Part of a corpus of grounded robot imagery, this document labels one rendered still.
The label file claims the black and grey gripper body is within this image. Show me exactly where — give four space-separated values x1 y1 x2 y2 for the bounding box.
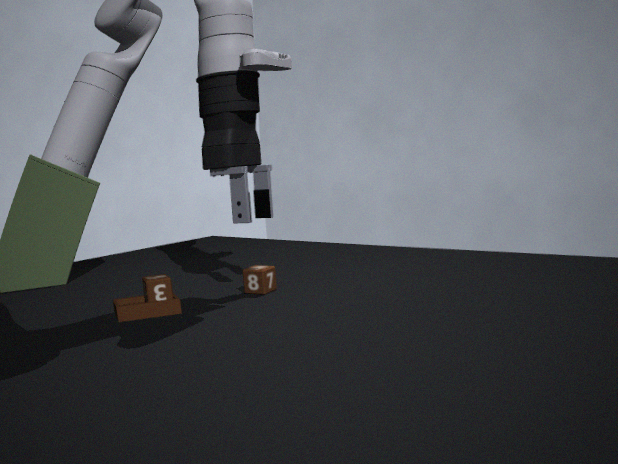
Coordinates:
196 34 292 170

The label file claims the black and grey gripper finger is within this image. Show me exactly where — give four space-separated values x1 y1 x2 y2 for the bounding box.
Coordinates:
210 166 252 224
247 164 273 218

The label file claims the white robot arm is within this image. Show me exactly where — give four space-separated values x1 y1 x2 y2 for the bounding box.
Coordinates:
41 0 254 178

